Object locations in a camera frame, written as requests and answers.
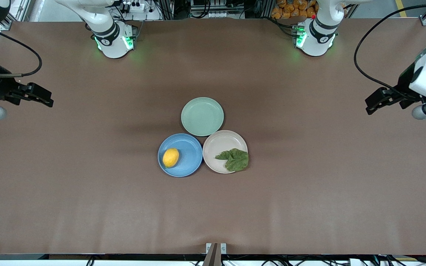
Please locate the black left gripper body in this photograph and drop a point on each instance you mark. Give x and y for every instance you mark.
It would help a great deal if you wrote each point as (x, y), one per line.
(404, 85)

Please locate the yellow lemon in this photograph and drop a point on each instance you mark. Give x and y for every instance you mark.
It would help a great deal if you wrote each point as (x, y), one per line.
(171, 157)

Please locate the green lettuce leaf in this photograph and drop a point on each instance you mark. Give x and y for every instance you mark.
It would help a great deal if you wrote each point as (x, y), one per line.
(237, 160)

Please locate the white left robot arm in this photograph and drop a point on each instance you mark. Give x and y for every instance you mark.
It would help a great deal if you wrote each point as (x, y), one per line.
(318, 33)

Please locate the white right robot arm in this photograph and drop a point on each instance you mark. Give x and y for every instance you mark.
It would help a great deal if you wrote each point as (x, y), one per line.
(111, 35)

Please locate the bag of oranges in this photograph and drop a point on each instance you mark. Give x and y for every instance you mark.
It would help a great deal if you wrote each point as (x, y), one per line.
(290, 9)

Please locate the white power strip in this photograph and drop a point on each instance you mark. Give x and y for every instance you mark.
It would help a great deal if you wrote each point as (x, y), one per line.
(133, 6)

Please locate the blue plate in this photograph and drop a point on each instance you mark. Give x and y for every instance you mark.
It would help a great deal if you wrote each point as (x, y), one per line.
(189, 155)

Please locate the green plate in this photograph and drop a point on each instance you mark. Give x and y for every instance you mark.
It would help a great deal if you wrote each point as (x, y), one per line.
(202, 116)

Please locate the beige plate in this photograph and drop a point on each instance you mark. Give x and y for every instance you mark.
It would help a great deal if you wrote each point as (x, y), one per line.
(218, 144)

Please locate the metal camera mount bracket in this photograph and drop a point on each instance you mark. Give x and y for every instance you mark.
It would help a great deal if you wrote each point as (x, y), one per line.
(215, 253)

